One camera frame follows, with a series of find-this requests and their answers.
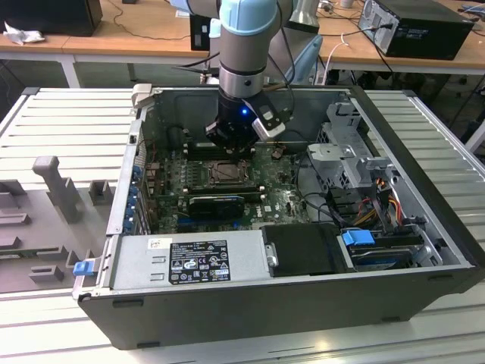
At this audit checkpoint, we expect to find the CPU with silver top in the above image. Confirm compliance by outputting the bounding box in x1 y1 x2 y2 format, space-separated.
215 165 240 181

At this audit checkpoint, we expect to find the metal CPU socket cover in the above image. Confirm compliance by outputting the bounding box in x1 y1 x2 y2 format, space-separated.
207 160 253 187

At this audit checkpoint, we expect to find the CPU socket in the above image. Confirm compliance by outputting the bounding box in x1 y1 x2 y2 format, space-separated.
206 158 255 187

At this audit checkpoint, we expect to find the black graphics card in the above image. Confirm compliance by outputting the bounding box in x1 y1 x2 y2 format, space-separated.
188 195 246 221

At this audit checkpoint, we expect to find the green motherboard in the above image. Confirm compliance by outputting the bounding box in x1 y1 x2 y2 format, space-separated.
151 143 304 234

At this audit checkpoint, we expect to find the pale grey case latch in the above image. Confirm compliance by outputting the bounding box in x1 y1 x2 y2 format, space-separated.
130 83 153 115

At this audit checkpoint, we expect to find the small black computer box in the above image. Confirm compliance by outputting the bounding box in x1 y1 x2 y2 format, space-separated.
189 14 221 52

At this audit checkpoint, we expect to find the pale blue teach pendant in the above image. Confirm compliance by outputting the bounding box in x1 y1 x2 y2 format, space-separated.
294 36 324 86

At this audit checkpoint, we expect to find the silver perforated drive cage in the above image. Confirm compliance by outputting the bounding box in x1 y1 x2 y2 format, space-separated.
305 101 444 266

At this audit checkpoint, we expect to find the light wooden desk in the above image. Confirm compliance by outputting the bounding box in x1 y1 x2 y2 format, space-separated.
0 0 485 90

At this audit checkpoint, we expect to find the black drive bay shroud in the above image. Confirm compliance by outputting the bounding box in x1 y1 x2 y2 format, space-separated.
261 222 344 278

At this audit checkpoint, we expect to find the hard disk in blue carrier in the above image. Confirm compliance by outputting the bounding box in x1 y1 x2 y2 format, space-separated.
340 229 418 272

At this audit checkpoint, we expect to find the silver power supply unit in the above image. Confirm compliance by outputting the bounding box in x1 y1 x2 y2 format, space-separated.
109 231 268 292

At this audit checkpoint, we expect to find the black open PC case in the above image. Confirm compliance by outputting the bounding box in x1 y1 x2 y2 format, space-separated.
71 83 485 352

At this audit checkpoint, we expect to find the blue plastic latch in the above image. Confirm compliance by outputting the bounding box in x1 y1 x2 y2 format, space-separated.
74 260 94 278

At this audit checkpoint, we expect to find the grey parts rack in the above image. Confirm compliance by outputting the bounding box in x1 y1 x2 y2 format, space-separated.
0 155 117 295

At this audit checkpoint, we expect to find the black desktop computer tower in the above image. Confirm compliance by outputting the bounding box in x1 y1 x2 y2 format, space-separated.
358 0 475 61

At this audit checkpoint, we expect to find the large black box device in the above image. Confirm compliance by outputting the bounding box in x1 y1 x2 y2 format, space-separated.
0 0 103 37

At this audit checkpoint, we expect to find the crumpled white paper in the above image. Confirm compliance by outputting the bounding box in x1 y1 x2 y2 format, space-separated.
2 20 45 46

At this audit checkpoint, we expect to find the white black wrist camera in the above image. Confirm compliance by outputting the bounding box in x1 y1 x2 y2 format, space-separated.
251 99 286 140

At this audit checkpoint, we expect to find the thin red wire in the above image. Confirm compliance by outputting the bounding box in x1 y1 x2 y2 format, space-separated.
142 139 161 168

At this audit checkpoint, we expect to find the white cable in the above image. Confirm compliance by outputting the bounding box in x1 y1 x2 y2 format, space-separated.
324 32 352 83

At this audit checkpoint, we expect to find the black cable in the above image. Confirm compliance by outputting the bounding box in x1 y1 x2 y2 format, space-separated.
294 154 361 228

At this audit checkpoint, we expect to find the yellow red power wire bundle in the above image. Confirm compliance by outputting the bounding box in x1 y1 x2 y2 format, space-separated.
358 180 403 228

